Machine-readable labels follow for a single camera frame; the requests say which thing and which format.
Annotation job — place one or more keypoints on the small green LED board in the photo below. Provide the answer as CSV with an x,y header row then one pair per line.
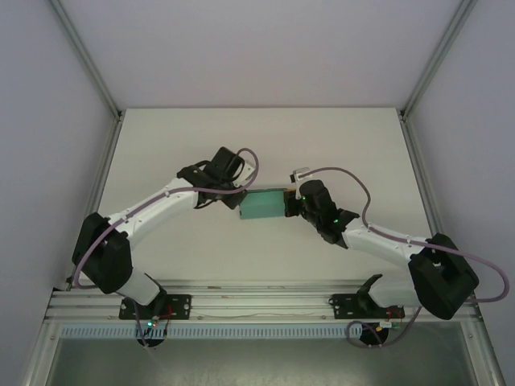
x,y
151,322

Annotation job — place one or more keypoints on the grey metal panel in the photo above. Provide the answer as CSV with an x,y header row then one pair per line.
x,y
261,366

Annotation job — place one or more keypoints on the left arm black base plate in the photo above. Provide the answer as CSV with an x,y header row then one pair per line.
x,y
181,305

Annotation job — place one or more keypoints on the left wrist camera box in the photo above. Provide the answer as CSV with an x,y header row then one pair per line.
x,y
248,173

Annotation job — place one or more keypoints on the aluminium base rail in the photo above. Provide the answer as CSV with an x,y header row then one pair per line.
x,y
257,301

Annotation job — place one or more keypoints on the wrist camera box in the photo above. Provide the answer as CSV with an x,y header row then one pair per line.
x,y
248,173
299,176

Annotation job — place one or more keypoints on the aluminium frame corner post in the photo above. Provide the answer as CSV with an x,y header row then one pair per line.
x,y
436,56
86,60

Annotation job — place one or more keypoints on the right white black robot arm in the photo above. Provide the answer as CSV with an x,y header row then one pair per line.
x,y
382,241

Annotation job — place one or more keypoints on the small connector board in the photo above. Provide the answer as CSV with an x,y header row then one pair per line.
x,y
387,325

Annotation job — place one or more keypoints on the aluminium front frame post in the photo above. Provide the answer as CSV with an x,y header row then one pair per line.
x,y
489,362
40,358

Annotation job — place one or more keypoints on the aluminium table side rail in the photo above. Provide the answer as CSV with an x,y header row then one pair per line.
x,y
418,169
98,189

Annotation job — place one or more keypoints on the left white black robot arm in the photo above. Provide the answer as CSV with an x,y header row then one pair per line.
x,y
153,209

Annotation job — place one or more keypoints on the green paper box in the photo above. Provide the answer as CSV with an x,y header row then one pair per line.
x,y
261,205

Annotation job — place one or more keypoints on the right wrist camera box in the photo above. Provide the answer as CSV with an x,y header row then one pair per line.
x,y
299,176

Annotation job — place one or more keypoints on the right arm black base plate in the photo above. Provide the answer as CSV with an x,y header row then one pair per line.
x,y
342,305

